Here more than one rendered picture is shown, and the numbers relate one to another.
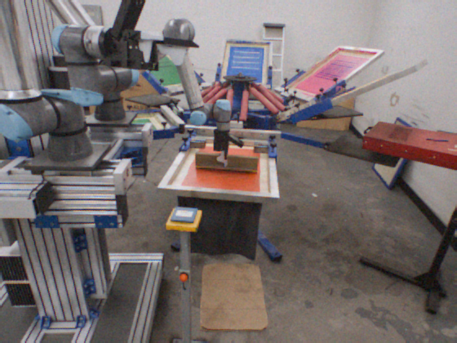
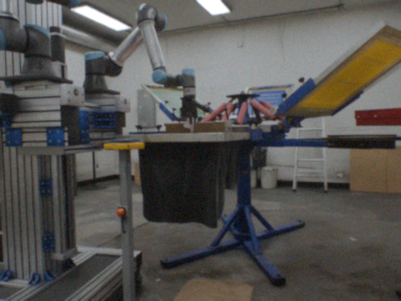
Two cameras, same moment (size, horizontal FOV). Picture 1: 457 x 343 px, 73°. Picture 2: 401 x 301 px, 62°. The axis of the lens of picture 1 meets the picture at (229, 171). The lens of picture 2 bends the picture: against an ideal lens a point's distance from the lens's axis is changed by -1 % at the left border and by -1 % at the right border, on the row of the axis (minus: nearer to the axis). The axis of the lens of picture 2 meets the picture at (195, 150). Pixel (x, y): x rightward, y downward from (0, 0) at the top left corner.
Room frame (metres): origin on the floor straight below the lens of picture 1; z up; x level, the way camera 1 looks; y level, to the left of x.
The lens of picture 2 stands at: (-0.21, -0.60, 0.99)
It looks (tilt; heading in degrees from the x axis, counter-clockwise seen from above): 3 degrees down; 19
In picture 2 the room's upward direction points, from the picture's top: 1 degrees counter-clockwise
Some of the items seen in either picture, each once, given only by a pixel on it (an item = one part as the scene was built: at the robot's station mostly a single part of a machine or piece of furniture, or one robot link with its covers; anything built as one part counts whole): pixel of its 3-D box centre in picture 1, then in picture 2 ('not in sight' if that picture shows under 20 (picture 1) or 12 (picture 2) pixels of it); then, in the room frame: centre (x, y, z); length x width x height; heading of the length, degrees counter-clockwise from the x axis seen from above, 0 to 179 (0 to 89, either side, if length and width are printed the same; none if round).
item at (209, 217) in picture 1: (218, 224); (176, 184); (1.39, 0.04, 0.74); 0.45 x 0.03 x 0.43; 86
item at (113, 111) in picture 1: (109, 107); (94, 82); (1.54, 0.62, 1.31); 0.15 x 0.15 x 0.10
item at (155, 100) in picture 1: (183, 109); not in sight; (3.11, 0.50, 0.91); 1.34 x 0.40 x 0.08; 56
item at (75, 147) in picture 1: (68, 140); (37, 67); (1.05, 0.58, 1.31); 0.15 x 0.15 x 0.10
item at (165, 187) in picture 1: (225, 162); (197, 136); (1.68, 0.02, 0.97); 0.79 x 0.58 x 0.04; 176
